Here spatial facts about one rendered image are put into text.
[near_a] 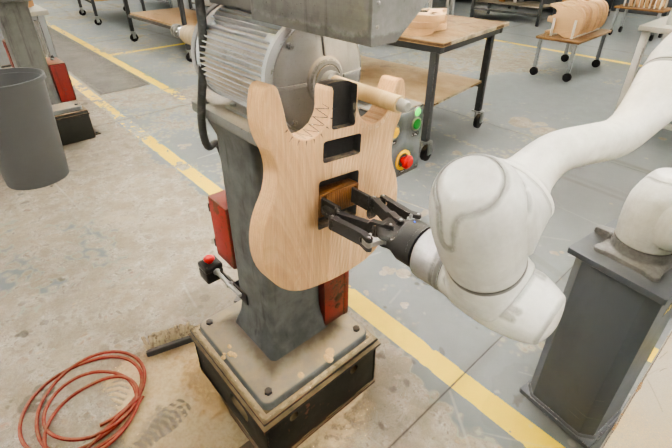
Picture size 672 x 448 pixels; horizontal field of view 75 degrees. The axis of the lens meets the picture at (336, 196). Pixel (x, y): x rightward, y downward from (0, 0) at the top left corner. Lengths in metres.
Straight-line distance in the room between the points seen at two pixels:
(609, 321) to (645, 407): 0.77
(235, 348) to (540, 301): 1.21
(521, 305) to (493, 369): 1.42
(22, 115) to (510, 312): 3.20
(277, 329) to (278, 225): 0.78
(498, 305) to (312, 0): 0.50
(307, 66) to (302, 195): 0.29
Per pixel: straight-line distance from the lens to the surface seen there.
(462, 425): 1.84
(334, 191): 0.82
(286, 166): 0.73
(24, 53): 4.25
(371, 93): 0.86
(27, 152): 3.55
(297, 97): 0.94
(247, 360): 1.60
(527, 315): 0.61
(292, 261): 0.82
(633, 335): 1.59
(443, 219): 0.48
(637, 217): 1.46
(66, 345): 2.30
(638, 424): 0.81
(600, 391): 1.76
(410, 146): 1.25
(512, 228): 0.49
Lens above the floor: 1.52
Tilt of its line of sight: 31 degrees down
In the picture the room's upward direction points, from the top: straight up
